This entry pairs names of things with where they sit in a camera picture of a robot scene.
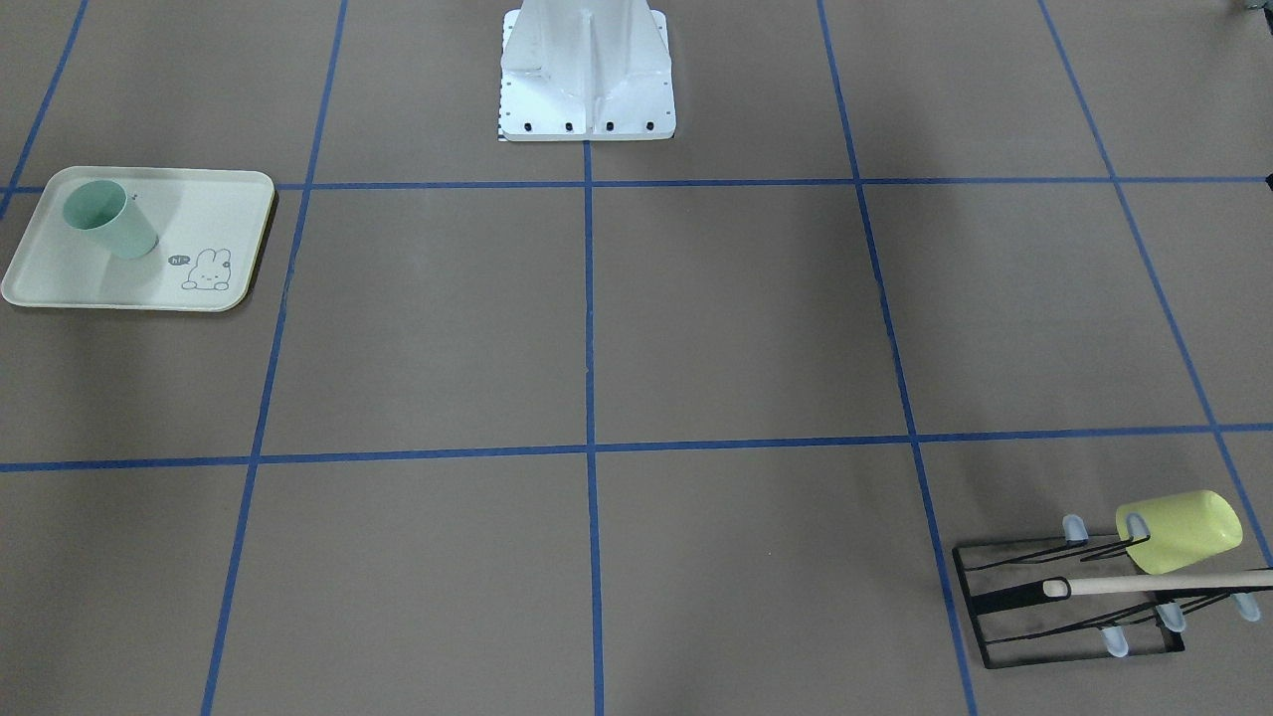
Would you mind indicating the green plastic cup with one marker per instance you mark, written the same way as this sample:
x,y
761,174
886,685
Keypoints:
x,y
103,212

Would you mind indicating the cream rabbit tray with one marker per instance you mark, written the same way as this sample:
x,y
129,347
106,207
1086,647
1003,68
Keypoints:
x,y
211,225

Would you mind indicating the yellow plastic cup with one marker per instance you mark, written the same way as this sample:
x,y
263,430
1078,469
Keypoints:
x,y
1179,530

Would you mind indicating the white pedestal column base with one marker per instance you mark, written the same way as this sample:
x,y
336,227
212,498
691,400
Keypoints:
x,y
585,71

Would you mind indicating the black wire cup rack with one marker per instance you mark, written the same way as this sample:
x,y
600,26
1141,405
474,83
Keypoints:
x,y
1081,596

